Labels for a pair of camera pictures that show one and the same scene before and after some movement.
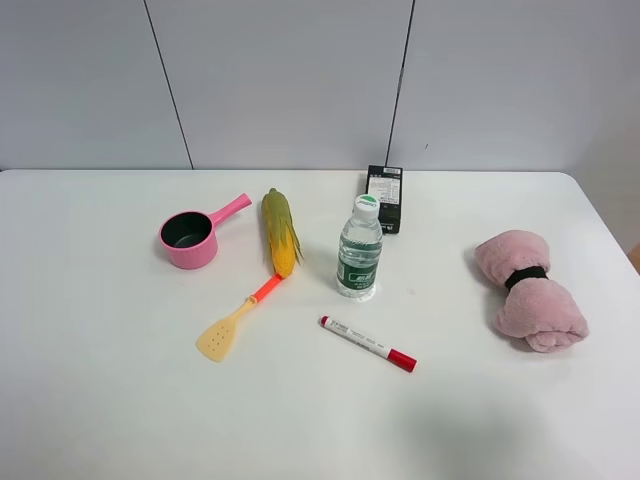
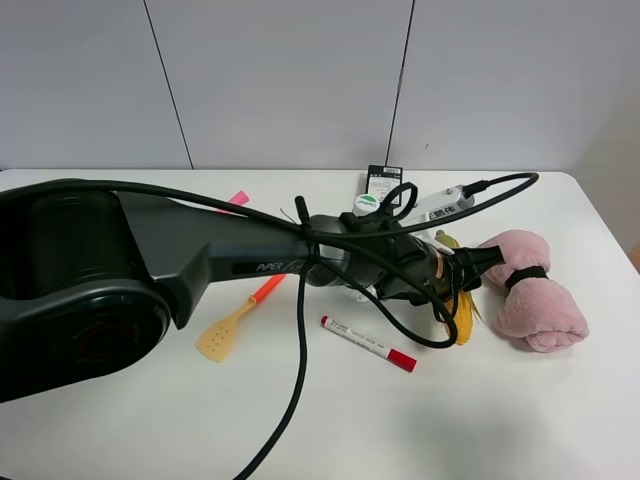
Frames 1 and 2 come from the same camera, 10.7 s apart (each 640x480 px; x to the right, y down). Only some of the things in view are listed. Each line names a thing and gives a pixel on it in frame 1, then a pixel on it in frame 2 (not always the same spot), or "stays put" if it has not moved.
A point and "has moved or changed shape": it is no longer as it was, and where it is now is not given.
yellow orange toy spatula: x=215 y=341 stays put
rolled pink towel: x=534 y=308 stays put
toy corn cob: x=284 y=242 has moved or changed shape
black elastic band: x=529 y=272 stays put
